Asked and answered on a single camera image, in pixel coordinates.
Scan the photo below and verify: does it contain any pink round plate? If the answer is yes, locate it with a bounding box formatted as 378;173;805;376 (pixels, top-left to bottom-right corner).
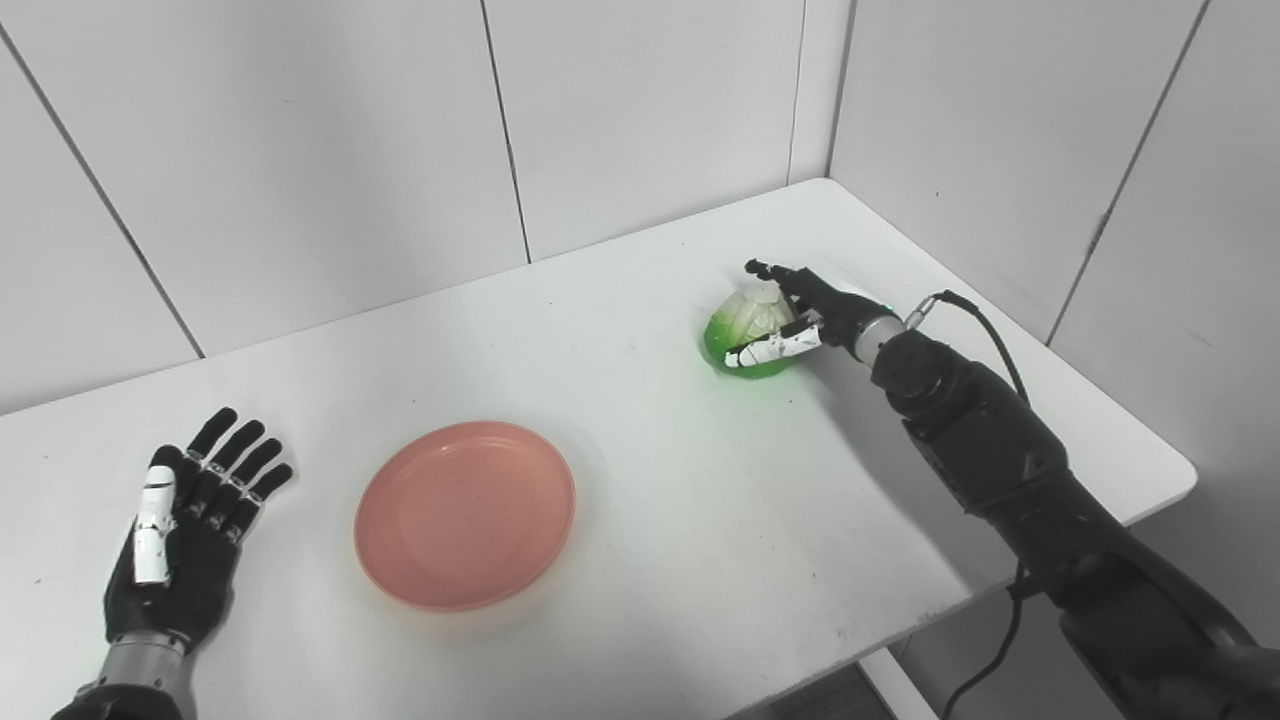
353;420;578;613

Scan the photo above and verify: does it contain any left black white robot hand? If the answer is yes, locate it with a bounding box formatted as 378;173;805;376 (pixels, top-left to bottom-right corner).
103;406;296;656

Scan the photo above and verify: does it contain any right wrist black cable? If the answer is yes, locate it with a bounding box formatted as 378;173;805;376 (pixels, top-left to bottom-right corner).
905;289;1033;720

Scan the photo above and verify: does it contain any green white cabbage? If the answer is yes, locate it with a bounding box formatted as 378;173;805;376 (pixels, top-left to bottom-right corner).
702;282;813;380

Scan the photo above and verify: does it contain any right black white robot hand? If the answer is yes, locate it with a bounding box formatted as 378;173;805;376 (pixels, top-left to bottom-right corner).
722;259;896;369

